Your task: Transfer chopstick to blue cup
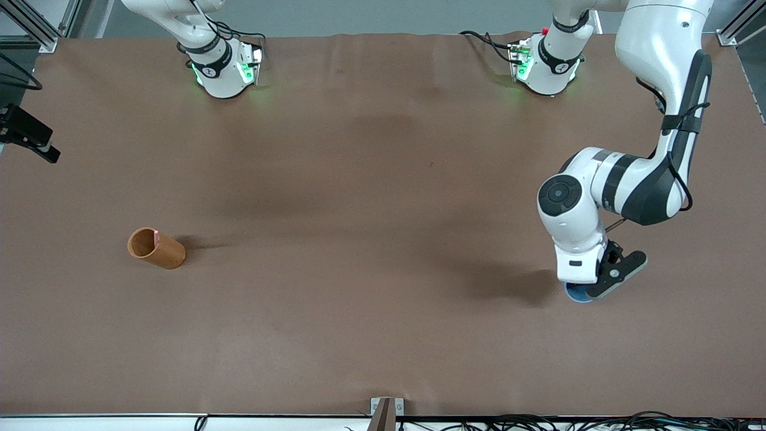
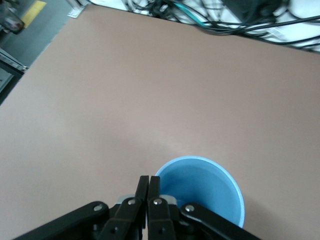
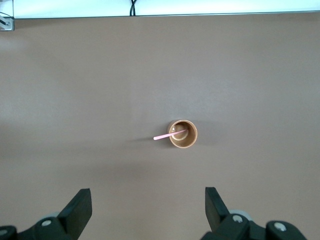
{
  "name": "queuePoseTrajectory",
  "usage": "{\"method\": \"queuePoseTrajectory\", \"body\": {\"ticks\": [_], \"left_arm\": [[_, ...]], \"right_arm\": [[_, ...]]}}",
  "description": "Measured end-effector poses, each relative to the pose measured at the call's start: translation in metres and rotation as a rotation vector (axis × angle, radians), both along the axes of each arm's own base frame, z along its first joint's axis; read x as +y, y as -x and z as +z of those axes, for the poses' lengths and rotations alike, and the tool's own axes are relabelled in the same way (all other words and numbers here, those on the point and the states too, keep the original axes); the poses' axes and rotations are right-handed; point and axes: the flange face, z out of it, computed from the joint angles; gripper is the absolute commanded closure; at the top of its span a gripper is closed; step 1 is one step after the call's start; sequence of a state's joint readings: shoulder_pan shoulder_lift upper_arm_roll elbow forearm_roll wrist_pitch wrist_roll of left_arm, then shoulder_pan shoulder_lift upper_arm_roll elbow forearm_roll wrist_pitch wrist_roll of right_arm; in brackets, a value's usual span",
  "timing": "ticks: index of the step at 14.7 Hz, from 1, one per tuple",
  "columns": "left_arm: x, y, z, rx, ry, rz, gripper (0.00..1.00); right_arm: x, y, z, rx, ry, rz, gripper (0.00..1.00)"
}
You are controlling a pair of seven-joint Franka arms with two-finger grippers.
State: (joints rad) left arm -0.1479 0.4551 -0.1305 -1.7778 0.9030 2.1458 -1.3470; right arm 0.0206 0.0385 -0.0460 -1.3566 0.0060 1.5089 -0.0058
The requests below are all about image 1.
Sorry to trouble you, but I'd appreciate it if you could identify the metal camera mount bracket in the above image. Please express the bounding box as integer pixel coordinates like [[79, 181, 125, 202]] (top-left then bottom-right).
[[370, 397, 405, 431]]

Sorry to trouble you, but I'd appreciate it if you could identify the brown cylindrical cup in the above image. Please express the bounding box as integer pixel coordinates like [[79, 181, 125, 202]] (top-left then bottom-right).
[[127, 227, 187, 270]]

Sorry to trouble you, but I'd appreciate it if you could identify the black left arm base cable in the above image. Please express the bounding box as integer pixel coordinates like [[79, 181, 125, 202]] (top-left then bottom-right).
[[460, 30, 516, 64]]

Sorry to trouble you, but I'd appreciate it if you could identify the aluminium frame post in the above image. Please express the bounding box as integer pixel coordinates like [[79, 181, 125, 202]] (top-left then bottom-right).
[[717, 0, 766, 125], [0, 0, 96, 53]]

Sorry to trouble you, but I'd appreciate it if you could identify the black right arm base cable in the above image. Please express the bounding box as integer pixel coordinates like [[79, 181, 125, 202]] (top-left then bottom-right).
[[212, 21, 267, 44]]

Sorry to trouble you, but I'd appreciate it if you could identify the black arm base cable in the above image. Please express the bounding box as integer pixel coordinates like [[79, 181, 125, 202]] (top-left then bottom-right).
[[460, 30, 516, 64], [212, 21, 267, 44]]

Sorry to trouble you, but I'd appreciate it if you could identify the brown table cover sheet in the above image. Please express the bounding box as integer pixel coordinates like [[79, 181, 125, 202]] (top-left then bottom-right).
[[0, 31, 766, 418]]

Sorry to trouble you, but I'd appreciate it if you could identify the black right arm wrist cable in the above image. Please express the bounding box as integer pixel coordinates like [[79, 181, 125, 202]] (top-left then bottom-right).
[[0, 51, 44, 92]]

